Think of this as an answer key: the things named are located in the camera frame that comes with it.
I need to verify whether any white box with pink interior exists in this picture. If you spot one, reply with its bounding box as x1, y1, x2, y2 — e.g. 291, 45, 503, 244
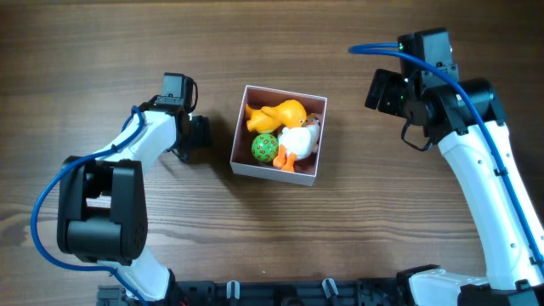
230, 85, 327, 186

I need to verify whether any green ball with orange numbers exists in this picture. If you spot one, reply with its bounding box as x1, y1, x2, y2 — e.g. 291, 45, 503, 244
252, 133, 279, 163

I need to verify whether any orange dinosaur toy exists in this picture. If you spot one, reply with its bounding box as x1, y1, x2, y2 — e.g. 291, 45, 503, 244
245, 99, 307, 133

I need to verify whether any white plush duck toy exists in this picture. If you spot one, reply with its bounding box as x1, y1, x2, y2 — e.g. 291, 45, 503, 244
273, 113, 320, 172

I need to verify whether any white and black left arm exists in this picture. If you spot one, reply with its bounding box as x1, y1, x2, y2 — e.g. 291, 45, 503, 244
57, 73, 211, 305

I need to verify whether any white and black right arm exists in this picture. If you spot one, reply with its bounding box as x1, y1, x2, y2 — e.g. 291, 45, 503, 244
350, 28, 543, 305

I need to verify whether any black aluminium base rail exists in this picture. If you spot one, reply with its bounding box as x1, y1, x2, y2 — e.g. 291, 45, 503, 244
96, 278, 426, 306

